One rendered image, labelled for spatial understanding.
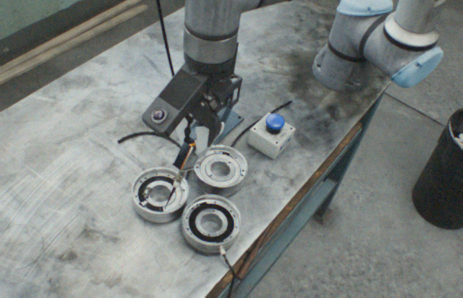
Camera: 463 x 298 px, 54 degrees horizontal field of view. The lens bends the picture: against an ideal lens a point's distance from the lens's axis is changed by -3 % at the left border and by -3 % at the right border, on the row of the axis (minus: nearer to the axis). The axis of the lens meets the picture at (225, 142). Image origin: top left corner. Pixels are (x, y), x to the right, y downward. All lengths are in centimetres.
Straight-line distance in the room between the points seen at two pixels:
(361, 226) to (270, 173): 105
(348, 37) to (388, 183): 114
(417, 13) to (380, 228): 118
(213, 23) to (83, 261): 46
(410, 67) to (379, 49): 8
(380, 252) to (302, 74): 95
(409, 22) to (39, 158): 79
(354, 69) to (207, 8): 64
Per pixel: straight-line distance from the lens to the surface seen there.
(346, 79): 118
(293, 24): 139
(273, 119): 96
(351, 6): 110
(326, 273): 181
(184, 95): 67
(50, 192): 93
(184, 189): 88
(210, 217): 86
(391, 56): 104
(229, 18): 61
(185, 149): 78
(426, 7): 98
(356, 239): 192
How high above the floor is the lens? 154
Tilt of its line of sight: 48 degrees down
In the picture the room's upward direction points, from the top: 10 degrees clockwise
